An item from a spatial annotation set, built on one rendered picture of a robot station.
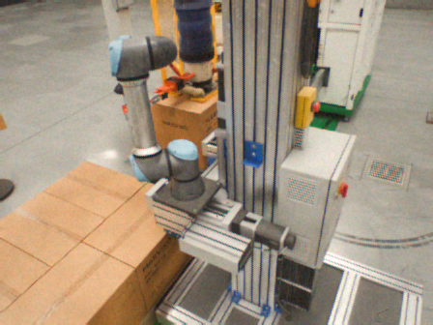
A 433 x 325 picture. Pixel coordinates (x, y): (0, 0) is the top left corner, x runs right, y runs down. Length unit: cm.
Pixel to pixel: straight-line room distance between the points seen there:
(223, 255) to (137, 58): 77
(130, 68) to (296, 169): 68
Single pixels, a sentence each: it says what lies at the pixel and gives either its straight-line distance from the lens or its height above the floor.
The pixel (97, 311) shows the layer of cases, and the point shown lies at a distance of 182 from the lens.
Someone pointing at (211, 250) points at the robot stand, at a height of 95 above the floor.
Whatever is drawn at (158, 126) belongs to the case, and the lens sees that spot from 226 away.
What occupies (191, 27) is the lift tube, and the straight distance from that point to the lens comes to 210.
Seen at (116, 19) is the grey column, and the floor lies 138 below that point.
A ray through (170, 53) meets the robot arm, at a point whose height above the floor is 162.
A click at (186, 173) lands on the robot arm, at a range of 138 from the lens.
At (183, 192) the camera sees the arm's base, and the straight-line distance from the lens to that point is 143.
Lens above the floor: 199
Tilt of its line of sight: 34 degrees down
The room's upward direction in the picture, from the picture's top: 3 degrees counter-clockwise
